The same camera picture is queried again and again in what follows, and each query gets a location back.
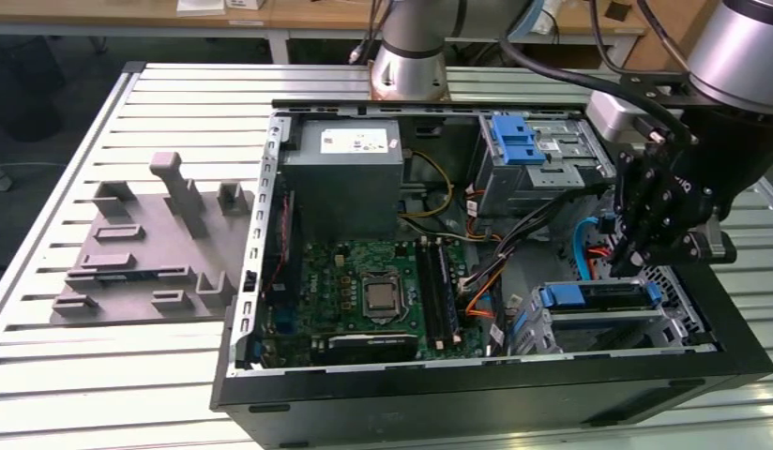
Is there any silver CPU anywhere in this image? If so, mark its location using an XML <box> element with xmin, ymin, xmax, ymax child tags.
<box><xmin>366</xmin><ymin>280</ymin><xmax>394</xmax><ymax>310</ymax></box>

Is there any white plastic bag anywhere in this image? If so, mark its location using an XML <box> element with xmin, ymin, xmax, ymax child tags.
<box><xmin>540</xmin><ymin>0</ymin><xmax>563</xmax><ymax>35</ymax></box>

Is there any black open PC case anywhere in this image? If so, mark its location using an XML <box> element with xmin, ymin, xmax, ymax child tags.
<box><xmin>209</xmin><ymin>97</ymin><xmax>773</xmax><ymax>446</ymax></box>

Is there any wooden cabinet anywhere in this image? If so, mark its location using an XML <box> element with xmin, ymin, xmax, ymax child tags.
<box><xmin>624</xmin><ymin>0</ymin><xmax>726</xmax><ymax>74</ymax></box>

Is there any grey metal drive cage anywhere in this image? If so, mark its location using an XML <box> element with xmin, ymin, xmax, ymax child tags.
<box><xmin>473</xmin><ymin>112</ymin><xmax>618</xmax><ymax>217</ymax></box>

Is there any blue drive cage latch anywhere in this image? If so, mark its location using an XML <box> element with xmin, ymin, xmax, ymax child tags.
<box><xmin>488</xmin><ymin>114</ymin><xmax>548</xmax><ymax>165</ymax></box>

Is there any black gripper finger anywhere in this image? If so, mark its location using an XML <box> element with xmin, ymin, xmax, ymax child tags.
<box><xmin>614</xmin><ymin>148</ymin><xmax>656</xmax><ymax>230</ymax></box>
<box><xmin>610</xmin><ymin>160</ymin><xmax>694</xmax><ymax>278</ymax></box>

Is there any grey metal disk bay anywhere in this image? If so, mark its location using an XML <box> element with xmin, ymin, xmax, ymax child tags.
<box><xmin>527</xmin><ymin>278</ymin><xmax>704</xmax><ymax>353</ymax></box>

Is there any CPU socket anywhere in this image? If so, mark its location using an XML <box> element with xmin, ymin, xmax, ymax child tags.
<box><xmin>360</xmin><ymin>270</ymin><xmax>406</xmax><ymax>324</ymax></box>

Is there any blue wire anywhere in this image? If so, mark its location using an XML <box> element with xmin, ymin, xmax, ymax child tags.
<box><xmin>573</xmin><ymin>219</ymin><xmax>614</xmax><ymax>282</ymax></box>

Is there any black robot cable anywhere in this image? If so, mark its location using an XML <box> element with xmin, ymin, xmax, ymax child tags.
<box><xmin>499</xmin><ymin>0</ymin><xmax>702</xmax><ymax>146</ymax></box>

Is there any black graphics card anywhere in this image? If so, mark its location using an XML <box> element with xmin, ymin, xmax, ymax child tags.
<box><xmin>310</xmin><ymin>331</ymin><xmax>420</xmax><ymax>363</ymax></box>

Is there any grey power supply unit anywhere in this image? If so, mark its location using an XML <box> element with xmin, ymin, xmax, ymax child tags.
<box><xmin>280</xmin><ymin>116</ymin><xmax>406</xmax><ymax>240</ymax></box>

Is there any red twisted fan wire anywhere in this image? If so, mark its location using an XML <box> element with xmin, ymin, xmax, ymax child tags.
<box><xmin>278</xmin><ymin>190</ymin><xmax>296</xmax><ymax>282</ymax></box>

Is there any black wire bundle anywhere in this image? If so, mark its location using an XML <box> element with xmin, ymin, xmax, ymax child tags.
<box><xmin>459</xmin><ymin>185</ymin><xmax>611</xmax><ymax>287</ymax></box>

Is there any wooden desk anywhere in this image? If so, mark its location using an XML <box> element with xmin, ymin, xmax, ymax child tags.
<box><xmin>0</xmin><ymin>0</ymin><xmax>651</xmax><ymax>65</ymax></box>

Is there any yellow wire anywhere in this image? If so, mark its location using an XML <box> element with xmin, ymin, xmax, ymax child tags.
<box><xmin>398</xmin><ymin>148</ymin><xmax>456</xmax><ymax>219</ymax></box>

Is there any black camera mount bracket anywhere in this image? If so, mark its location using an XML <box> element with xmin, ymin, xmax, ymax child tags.
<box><xmin>618</xmin><ymin>69</ymin><xmax>773</xmax><ymax>116</ymax></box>

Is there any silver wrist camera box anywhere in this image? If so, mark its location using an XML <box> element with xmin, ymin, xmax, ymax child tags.
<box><xmin>586</xmin><ymin>91</ymin><xmax>656</xmax><ymax>142</ymax></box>

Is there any hard disk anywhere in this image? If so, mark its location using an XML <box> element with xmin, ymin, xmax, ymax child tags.
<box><xmin>513</xmin><ymin>280</ymin><xmax>663</xmax><ymax>351</ymax></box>

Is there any black RAM slot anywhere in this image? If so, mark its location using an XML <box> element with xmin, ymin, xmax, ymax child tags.
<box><xmin>416</xmin><ymin>236</ymin><xmax>443</xmax><ymax>351</ymax></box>

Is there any grey parts rack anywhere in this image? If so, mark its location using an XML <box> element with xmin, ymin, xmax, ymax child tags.
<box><xmin>48</xmin><ymin>152</ymin><xmax>257</xmax><ymax>327</ymax></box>

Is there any orange wire bundle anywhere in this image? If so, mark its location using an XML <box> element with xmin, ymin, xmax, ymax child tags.
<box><xmin>465</xmin><ymin>276</ymin><xmax>507</xmax><ymax>320</ymax></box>

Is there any white paper sheet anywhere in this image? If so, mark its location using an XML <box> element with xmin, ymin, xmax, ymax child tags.
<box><xmin>177</xmin><ymin>0</ymin><xmax>227</xmax><ymax>16</ymax></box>

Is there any green motherboard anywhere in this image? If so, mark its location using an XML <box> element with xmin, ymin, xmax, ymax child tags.
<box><xmin>261</xmin><ymin>236</ymin><xmax>488</xmax><ymax>365</ymax></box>

